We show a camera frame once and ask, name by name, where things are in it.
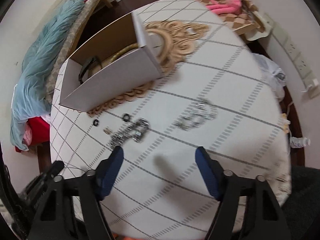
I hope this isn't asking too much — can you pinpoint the black bracelet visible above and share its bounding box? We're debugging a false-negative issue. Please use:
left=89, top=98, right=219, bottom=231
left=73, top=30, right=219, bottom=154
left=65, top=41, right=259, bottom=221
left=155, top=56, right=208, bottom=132
left=78, top=56, right=103, bottom=83

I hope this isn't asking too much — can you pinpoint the crumpled white tissue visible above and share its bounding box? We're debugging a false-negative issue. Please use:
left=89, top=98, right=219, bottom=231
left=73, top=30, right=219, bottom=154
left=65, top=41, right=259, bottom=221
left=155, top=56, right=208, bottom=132
left=289, top=137, right=311, bottom=149

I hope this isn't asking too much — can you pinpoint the white cardboard box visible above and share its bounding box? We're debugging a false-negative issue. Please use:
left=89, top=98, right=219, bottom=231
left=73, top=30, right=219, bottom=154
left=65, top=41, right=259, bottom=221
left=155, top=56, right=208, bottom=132
left=59, top=10, right=164, bottom=112

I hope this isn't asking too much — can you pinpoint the gold bangle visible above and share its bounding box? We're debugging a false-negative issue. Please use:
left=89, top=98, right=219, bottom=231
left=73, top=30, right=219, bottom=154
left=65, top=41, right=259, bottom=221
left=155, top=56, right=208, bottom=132
left=102, top=42, right=139, bottom=65

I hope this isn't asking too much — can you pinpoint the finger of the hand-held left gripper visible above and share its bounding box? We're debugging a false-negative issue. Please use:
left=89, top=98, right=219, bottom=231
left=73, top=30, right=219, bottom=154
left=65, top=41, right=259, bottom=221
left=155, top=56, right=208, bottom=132
left=16, top=160, right=65, bottom=205

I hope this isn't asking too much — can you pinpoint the white plastic bag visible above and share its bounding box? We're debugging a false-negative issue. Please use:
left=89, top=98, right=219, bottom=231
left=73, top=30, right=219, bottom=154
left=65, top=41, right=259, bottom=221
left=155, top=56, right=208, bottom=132
left=250, top=52, right=287, bottom=100

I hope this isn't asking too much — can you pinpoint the red cloth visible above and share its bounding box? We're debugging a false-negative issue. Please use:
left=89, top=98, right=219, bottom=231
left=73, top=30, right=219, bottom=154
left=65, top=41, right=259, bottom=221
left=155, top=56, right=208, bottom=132
left=14, top=116, right=52, bottom=153

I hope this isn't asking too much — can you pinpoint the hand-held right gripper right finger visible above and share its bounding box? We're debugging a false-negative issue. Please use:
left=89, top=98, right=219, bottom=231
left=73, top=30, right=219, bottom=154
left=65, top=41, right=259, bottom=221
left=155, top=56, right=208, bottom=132
left=195, top=146, right=292, bottom=240

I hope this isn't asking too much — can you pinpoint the white grid tablecloth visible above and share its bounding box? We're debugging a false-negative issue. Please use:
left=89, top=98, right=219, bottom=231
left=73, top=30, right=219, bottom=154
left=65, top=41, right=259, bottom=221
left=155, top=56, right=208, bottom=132
left=49, top=0, right=293, bottom=238

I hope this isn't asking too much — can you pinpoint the teal fabric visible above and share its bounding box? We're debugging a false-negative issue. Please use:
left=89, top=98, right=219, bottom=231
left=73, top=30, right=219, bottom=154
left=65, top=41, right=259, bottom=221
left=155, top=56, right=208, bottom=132
left=10, top=0, right=102, bottom=152

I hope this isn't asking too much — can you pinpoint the silver chain bracelet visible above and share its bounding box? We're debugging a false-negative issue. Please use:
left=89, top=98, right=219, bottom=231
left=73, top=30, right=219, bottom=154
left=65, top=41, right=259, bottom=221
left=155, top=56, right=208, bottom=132
left=174, top=97, right=218, bottom=131
left=109, top=118, right=150, bottom=147

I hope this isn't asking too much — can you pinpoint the dark cushion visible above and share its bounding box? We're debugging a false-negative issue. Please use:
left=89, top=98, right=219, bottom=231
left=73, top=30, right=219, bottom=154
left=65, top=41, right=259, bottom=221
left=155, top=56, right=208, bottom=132
left=280, top=166, right=320, bottom=240

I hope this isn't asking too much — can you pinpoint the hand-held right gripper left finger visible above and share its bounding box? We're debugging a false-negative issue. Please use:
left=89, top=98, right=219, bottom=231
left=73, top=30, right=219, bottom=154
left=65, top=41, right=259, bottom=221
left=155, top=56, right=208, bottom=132
left=27, top=146, right=125, bottom=240

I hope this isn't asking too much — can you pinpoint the white power strip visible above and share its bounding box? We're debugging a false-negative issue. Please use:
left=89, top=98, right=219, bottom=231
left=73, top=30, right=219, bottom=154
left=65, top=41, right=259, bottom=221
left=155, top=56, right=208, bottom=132
left=260, top=12, right=320, bottom=93

